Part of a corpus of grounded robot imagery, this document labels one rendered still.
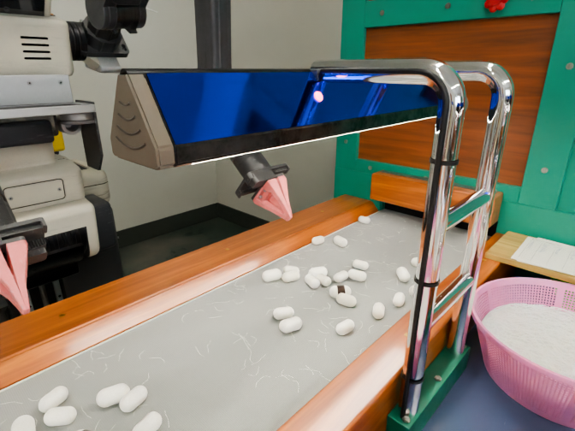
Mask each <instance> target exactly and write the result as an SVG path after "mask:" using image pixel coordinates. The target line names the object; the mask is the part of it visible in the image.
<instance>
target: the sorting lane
mask: <svg viewBox="0 0 575 431"><path fill-rule="evenodd" d="M366 217H369V218H370V223H368V224H364V223H361V222H359V221H356V222H355V223H353V224H350V225H348V226H346V227H344V228H342V229H340V230H338V231H336V232H333V233H331V234H329V235H327V236H325V237H324V242H323V243H322V244H319V245H314V244H313V243H310V244H309V245H306V246H304V247H301V248H299V249H298V250H296V251H293V252H291V253H289V254H287V255H286V256H283V257H280V258H278V259H276V260H275V261H273V262H271V263H267V264H265V265H264V266H262V267H260V268H258V269H255V270H253V271H251V272H249V273H247V274H245V275H242V276H241V277H239V278H237V279H234V280H232V281H230V282H228V283H226V284H224V285H222V286H219V287H217V288H215V289H213V290H211V291H209V292H207V293H205V294H203V295H200V296H198V297H196V298H194V299H192V300H190V301H188V302H186V303H184V304H181V305H179V306H177V307H175V308H173V309H172V310H168V311H166V312H164V313H162V314H161V315H159V316H156V317H154V318H152V319H150V320H148V321H146V322H143V323H141V324H140V325H138V326H135V327H133V328H130V329H129V330H127V331H125V332H123V333H121V334H118V335H116V336H114V337H112V338H110V339H107V340H106V341H104V342H101V343H99V344H97V345H95V346H93V347H91V348H89V349H87V350H84V351H82V352H80V353H78V354H76V355H74V356H72V357H69V358H67V359H65V360H63V361H61V362H60V363H57V364H55V365H52V366H50V367H49V368H47V369H44V370H42V371H40V372H38V373H37V374H34V375H31V376H29V377H27V378H26V379H24V380H22V381H18V382H16V383H15V384H13V385H11V386H9V387H6V388H4V389H2V390H0V431H11V426H12V424H13V422H14V420H15V419H16V418H18V417H19V416H23V415H29V416H32V417H33V419H34V421H35V429H36V431H77V430H80V429H88V430H91V431H133V428H134V427H135V425H136V424H138V423H139V422H140V421H141V420H142V419H143V418H144V417H145V416H146V415H147V414H148V413H150V412H152V411H155V412H158V413H159V414H160V415H161V417H162V424H161V426H160V428H159V429H158V430H157V431H276V430H277V429H278V428H279V427H280V426H281V425H282V424H283V423H284V422H286V421H287V420H288V419H289V418H290V417H291V416H292V415H294V414H295V413H296V412H297V411H298V410H299V409H300V408H301V407H303V406H304V405H305V404H306V403H307V402H308V401H309V400H310V399H312V398H313V397H314V396H315V395H316V394H317V393H318V392H320V391H321V390H322V389H323V388H324V387H325V386H326V385H327V384H329V383H330V382H331V381H332V380H333V379H334V378H335V377H336V376H337V375H338V374H339V373H340V372H341V371H342V370H343V369H345V368H346V367H347V366H348V365H349V364H350V363H351V362H352V361H354V360H355V359H356V358H357V357H358V356H359V355H360V354H361V353H363V352H364V351H365V350H366V349H367V348H368V347H369V346H370V345H372V344H373V343H374V342H375V341H376V340H377V339H378V338H380V337H381V336H382V335H383V334H384V333H385V332H386V331H387V330H389V329H390V328H391V327H392V326H393V325H394V324H395V323H396V322H397V321H399V319H401V317H403V315H405V314H406V313H407V312H408V311H409V310H410V309H411V307H412V296H411V295H410V293H409V288H410V287H411V286H414V275H415V274H416V268H417V267H414V266H412V263H411V261H412V259H413V258H414V257H418V250H419V243H420V237H421V230H422V224H423V223H422V222H419V221H414V220H410V219H406V218H403V217H400V216H397V215H391V214H388V213H384V212H381V211H380V210H379V211H377V212H376V213H374V214H372V215H369V216H366ZM337 235H339V236H341V237H342V238H344V239H346V240H347V245H346V246H345V247H340V246H338V245H336V244H335V243H334V237H335V236H337ZM466 235H467V234H463V233H458V232H455V231H452V230H448V231H447V232H446V238H445V244H444V249H443V255H442V265H441V271H440V276H439V278H440V283H441V282H442V281H443V280H444V279H445V278H446V277H447V276H448V275H450V274H451V273H452V272H453V271H454V270H455V269H456V268H458V267H459V266H460V265H461V264H462V259H463V254H464V249H465V240H466ZM354 260H361V261H365V262H367V263H368V265H369V267H368V269H367V270H362V269H357V270H360V271H364V272H365V273H366V280H365V281H362V282H361V281H357V280H353V279H351V278H349V276H348V278H347V279H346V280H344V281H342V282H335V280H334V275H335V274H336V273H339V272H341V271H342V270H345V271H347V272H348V271H349V270H350V269H355V268H354V266H353V261H354ZM285 266H294V267H297V268H299V279H298V280H297V281H292V282H285V281H283V280H282V278H280V279H279V280H273V281H270V282H266V281H264V280H263V278H262V274H263V272H264V271H266V270H270V269H279V270H281V272H282V275H283V274H284V273H283V268H284V267H285ZM316 267H325V268H326V269H327V271H328V273H327V275H326V276H328V277H329V278H330V279H331V284H330V285H329V286H324V285H322V284H320V286H319V287H318V288H311V287H310V286H309V285H308V284H307V283H306V282H305V276H306V275H308V272H309V270H310V269H311V268H316ZM399 267H404V268H406V269H407V271H408V273H409V275H410V280H409V281H407V282H402V281H400V279H399V277H398V275H397V274H396V270H397V268H399ZM339 285H344V286H349V287H350V289H351V295H352V296H354V297H355V298H356V301H357V302H356V304H355V305H354V306H353V307H348V306H345V305H342V304H339V303H338V302H337V300H336V298H332V297H331V296H330V294H329V289H330V288H331V287H332V286H339ZM397 292H402V293H403V294H404V295H405V301H404V304H403V305H402V306H401V307H397V306H395V305H394V303H393V299H394V295H395V294H396V293H397ZM378 302H379V303H382V304H383V305H384V307H385V311H384V317H383V318H381V319H376V318H375V317H374V316H373V315H372V311H373V306H374V304H375V303H378ZM287 306H289V307H291V308H293V311H294V313H293V316H297V317H299V318H300V319H301V321H302V326H301V328H300V329H299V330H295V331H292V332H290V333H286V334H285V333H283V332H282V331H281V330H280V329H279V324H280V322H281V321H282V320H284V319H281V320H277V319H275V318H274V315H273V312H274V310H275V309H276V308H280V307H287ZM293 316H292V317H293ZM346 319H350V320H352V321H353V322H354V329H353V331H351V332H349V333H348V334H345V335H339V334H338V333H337V332H336V326H337V324H338V323H340V322H343V321H345V320H346ZM120 383H124V384H127V385H128V386H129V388H130V391H131V390H132V389H133V388H134V387H136V386H144V387H146V389H147V392H148V393H147V397H146V399H145V400H144V401H143V402H142V403H141V404H140V405H139V406H137V407H136V408H135V409H134V410H132V411H130V412H123V411H122V410H121V409H120V403H118V404H113V405H111V406H109V407H105V408H104V407H100V406H99V405H98V404H97V402H96V397H97V395H98V393H99V392H100V391H101V390H102V389H104V388H106V387H112V386H114V385H116V384H120ZM59 386H64V387H66V388H67V389H68V397H67V399H66V400H65V401H63V402H62V403H61V404H59V405H58V406H57V407H63V406H72V407H74V408H75V409H76V412H77V415H76V418H75V419H74V421H73V422H71V423H70V424H68V425H62V426H52V427H50V426H47V425H45V423H44V414H45V413H44V412H41V411H40V410H39V401H40V399H42V398H43V397H44V396H45V395H46V394H47V393H49V392H50V391H52V390H53V389H54V388H55V387H59Z"/></svg>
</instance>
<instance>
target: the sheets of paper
mask: <svg viewBox="0 0 575 431"><path fill-rule="evenodd" d="M511 258H512V259H516V260H517V261H519V262H522V263H528V264H531V265H535V266H538V267H542V268H546V269H551V270H554V271H558V272H561V273H565V274H568V275H574V276H575V246H571V245H565V244H562V243H558V242H555V241H552V240H548V239H542V238H537V239H535V238H532V237H527V239H526V240H525V241H524V243H523V244H522V245H521V246H520V247H519V248H518V249H517V250H516V252H515V253H514V254H513V256H512V257H511Z"/></svg>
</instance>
